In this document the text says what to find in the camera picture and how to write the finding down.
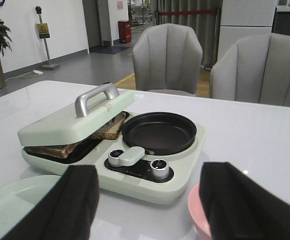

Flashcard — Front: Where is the silver control knob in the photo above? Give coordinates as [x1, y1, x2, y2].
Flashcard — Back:
[108, 149, 124, 168]
[150, 159, 169, 180]

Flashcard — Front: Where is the yellow sign stand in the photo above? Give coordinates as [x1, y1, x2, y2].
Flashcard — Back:
[35, 6, 59, 71]

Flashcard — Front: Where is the right grey upholstered chair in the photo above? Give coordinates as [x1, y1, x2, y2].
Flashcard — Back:
[210, 33, 290, 107]

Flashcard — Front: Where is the left grey upholstered chair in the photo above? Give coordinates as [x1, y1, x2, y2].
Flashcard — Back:
[132, 23, 203, 97]

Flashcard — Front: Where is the grey pleated curtain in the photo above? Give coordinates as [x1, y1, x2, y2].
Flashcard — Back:
[153, 0, 223, 68]

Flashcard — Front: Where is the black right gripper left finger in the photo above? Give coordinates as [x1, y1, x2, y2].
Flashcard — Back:
[3, 165, 100, 240]

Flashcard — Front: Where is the red barrier belt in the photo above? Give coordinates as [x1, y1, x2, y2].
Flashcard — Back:
[158, 9, 218, 16]

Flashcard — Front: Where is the black round frying pan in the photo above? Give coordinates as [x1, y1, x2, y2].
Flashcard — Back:
[122, 112, 197, 156]

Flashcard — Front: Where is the left silver control knob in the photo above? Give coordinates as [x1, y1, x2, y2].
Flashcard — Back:
[108, 149, 124, 168]

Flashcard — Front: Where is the right silver control knob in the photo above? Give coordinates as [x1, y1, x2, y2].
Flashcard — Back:
[150, 159, 169, 180]

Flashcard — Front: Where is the pink plastic bowl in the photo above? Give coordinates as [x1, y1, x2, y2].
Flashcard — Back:
[187, 183, 212, 240]

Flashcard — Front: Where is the mint green hinged lid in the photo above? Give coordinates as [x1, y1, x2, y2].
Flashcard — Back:
[18, 84, 134, 147]

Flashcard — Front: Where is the red trash bin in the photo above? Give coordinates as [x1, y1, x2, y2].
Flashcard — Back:
[118, 20, 132, 44]

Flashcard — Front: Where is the grey upholstered chair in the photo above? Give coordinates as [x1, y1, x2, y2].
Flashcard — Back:
[210, 33, 290, 107]
[132, 23, 203, 97]

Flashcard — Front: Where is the dark kitchen counter cabinet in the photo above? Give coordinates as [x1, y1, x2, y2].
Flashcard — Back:
[272, 5, 290, 36]

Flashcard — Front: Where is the mint green plate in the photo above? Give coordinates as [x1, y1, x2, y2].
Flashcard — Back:
[0, 175, 60, 239]

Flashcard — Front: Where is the mint green breakfast maker base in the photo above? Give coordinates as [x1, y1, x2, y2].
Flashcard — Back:
[21, 119, 205, 204]

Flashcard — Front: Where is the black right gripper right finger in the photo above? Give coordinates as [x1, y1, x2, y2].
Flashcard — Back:
[199, 162, 290, 240]

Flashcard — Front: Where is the white refrigerator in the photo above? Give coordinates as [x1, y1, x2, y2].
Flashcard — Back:
[218, 0, 276, 58]

